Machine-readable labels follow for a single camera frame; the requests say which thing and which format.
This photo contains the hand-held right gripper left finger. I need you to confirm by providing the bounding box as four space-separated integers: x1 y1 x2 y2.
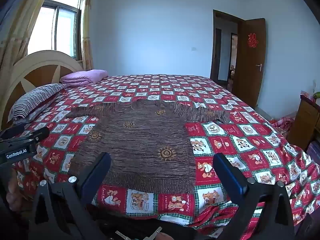
29 152 112 240

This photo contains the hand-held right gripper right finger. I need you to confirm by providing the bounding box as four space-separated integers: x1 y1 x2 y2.
212 152 297 240

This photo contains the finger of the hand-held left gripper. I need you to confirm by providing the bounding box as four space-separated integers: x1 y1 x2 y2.
10 126 50 145
0 124 26 139

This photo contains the brown knitted sweater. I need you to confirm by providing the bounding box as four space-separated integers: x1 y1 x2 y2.
65 99 232 195

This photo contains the person's left hand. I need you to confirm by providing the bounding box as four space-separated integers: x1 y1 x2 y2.
6 176 33 212

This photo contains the striped pillow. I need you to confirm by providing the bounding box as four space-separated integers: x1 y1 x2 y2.
7 83 69 125

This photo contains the red checkered printed bedsheet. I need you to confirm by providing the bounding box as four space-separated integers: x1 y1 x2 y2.
10 74 320 238

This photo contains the wooden bed headboard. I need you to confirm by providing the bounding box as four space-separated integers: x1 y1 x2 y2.
0 50 84 130

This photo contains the folded purple blanket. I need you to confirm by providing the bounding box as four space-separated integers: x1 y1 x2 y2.
60 69 108 86

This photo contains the red cloth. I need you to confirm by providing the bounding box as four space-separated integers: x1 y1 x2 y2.
269 117 296 132

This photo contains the wooden cabinet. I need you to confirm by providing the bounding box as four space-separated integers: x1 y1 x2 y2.
287 94 320 152

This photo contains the yellow patterned curtain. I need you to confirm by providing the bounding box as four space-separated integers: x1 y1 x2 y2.
80 0 95 71
0 0 54 77

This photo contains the window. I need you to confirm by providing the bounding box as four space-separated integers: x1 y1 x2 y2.
26 0 84 62

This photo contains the brown wooden door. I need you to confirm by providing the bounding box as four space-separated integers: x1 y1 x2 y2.
232 18 267 108

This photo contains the red paper door decoration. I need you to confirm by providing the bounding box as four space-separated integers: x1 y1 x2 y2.
247 33 258 48

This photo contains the dark wooden door frame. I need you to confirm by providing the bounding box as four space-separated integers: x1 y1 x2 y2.
210 9 244 89

